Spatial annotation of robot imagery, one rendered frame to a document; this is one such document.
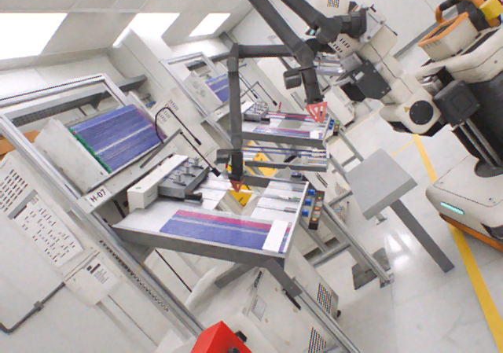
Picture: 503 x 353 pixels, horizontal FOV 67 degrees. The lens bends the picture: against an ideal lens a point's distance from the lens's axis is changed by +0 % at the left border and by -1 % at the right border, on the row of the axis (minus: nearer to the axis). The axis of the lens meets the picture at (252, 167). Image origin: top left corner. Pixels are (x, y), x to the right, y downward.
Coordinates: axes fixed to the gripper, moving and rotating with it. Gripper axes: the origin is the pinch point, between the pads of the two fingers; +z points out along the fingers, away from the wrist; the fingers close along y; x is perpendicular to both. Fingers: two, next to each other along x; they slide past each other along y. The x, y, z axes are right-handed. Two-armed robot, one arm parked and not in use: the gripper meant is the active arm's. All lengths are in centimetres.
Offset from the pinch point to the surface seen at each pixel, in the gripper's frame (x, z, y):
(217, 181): -13.9, 0.5, -9.0
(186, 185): -20.9, -5.6, 13.2
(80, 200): -47, -13, 53
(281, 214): 25.4, 1.6, 15.4
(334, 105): 21, 51, -451
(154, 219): -25.5, 0.4, 37.0
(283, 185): 20.4, 1.3, -14.3
